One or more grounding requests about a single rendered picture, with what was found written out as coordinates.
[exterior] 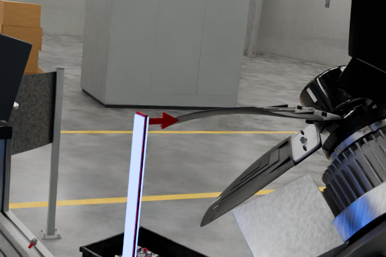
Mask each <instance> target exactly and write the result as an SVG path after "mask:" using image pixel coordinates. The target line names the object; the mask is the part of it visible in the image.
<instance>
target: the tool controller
mask: <svg viewBox="0 0 386 257"><path fill-rule="evenodd" d="M31 49H32V44H31V43H29V42H26V41H23V40H19V39H17V38H14V37H10V36H7V35H5V34H2V33H0V120H5V121H6V122H8V121H9V118H10V115H11V112H12V111H13V112H16V111H17V109H18V103H15V99H16V96H17V93H18V89H19V87H20V84H21V80H22V77H23V74H24V71H25V68H26V64H27V62H28V58H29V55H30V51H31Z"/></svg>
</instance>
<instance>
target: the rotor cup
mask: <svg viewBox="0 0 386 257"><path fill-rule="evenodd" d="M346 66H347V65H340V66H337V67H333V68H330V69H328V70H326V71H324V72H322V73H320V74H319V75H318V76H316V77H314V78H313V79H312V80H311V81H310V82H309V83H308V84H307V85H306V86H305V87H304V89H303V91H302V92H301V94H300V97H299V100H300V103H301V105H302V107H308V108H309V107H314V108H315V109H316V110H319V111H324V112H328V113H331V114H335V115H339V116H340V117H341V118H342V119H343V122H324V123H317V122H315V123H314V126H315V127H316V129H317V130H318V132H319V133H321V134H323V135H329V136H328V137H327V139H326V140H325V142H324V144H323V146H322V151H323V153H324V155H325V157H326V158H327V159H328V160H330V156H331V154H332V153H333V152H335V151H334V150H335V148H336V147H337V146H338V145H339V144H340V143H342V142H343V141H344V140H345V139H346V138H348V137H350V136H351V135H352V134H354V133H356V132H357V131H359V130H360V129H363V128H364V127H366V126H369V125H371V124H373V123H375V122H378V121H380V120H383V119H386V107H377V108H374V107H375V104H376V102H374V101H372V100H370V99H368V98H366V97H364V96H362V95H360V94H358V93H356V92H354V91H352V90H350V89H348V88H346V87H344V86H342V85H340V84H338V83H337V80H338V78H339V76H340V75H341V73H342V71H341V68H344V69H345V67H346ZM308 88H310V90H311V91H312V93H313V94H314V96H315V97H316V99H317V101H316V102H314V101H313V99H312V98H311V96H310V94H309V93H308V92H307V89H308Z"/></svg>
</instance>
